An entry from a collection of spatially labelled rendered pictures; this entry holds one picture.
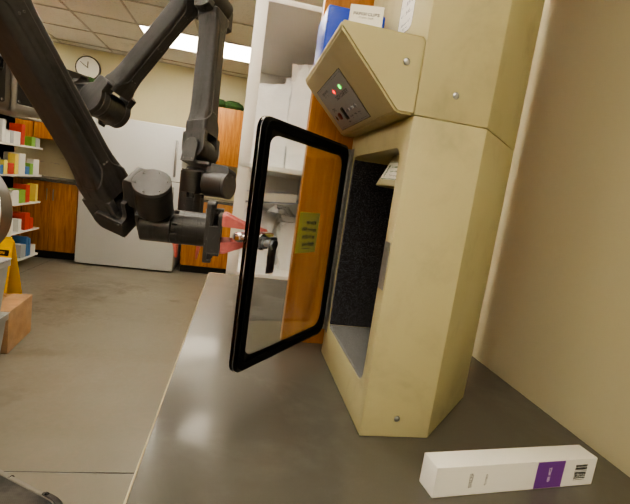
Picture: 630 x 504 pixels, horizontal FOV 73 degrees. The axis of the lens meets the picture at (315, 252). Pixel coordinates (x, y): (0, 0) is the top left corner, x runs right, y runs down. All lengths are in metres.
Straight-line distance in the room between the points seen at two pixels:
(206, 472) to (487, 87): 0.62
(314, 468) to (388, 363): 0.18
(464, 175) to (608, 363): 0.44
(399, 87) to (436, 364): 0.40
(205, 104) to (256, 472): 0.77
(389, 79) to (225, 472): 0.54
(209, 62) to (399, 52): 0.59
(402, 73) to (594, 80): 0.51
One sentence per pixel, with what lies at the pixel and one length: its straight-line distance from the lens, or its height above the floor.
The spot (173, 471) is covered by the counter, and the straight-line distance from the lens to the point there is 0.59.
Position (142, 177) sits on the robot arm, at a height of 1.27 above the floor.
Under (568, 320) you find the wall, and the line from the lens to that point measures 0.96.
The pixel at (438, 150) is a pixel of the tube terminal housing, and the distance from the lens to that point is 0.62.
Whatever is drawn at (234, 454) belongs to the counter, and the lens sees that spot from 0.62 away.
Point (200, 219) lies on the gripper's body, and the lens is 0.72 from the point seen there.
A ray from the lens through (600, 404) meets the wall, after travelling 0.92.
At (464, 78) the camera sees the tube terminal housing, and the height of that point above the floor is 1.47.
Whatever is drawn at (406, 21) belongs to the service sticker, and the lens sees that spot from 0.74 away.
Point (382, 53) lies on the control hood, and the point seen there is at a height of 1.48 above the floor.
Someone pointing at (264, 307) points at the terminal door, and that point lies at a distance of 0.72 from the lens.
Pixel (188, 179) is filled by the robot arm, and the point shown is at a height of 1.28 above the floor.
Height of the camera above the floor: 1.29
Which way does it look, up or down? 8 degrees down
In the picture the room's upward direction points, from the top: 8 degrees clockwise
